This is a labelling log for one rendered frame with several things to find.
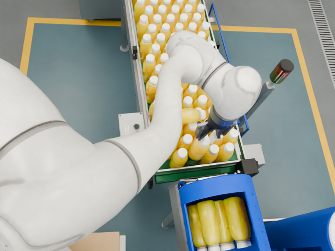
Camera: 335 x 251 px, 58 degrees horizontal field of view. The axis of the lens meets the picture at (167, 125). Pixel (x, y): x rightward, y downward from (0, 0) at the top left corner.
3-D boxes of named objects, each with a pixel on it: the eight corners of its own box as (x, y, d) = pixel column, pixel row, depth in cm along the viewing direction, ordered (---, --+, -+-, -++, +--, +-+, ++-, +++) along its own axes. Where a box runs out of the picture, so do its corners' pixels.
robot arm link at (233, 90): (253, 107, 89) (221, 77, 92) (278, 78, 75) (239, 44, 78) (230, 129, 85) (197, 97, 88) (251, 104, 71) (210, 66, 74)
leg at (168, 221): (162, 229, 214) (175, 219, 157) (161, 220, 216) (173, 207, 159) (170, 228, 215) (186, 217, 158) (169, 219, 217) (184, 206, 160)
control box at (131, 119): (123, 167, 126) (123, 160, 117) (118, 123, 134) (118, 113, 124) (147, 165, 128) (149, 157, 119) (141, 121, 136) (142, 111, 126)
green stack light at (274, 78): (271, 84, 133) (276, 78, 128) (267, 72, 135) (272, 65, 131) (284, 83, 134) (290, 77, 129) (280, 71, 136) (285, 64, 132)
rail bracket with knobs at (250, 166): (233, 181, 140) (240, 175, 131) (229, 166, 143) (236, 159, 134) (252, 178, 142) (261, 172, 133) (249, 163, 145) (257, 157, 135)
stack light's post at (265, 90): (208, 159, 239) (267, 88, 139) (207, 155, 240) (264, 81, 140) (213, 159, 240) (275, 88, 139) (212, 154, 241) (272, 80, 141)
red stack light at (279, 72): (276, 78, 128) (281, 73, 124) (272, 65, 130) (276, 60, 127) (290, 77, 129) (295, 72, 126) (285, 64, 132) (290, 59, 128)
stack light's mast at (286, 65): (265, 91, 138) (282, 71, 124) (261, 79, 140) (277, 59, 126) (278, 90, 139) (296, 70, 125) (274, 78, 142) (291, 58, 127)
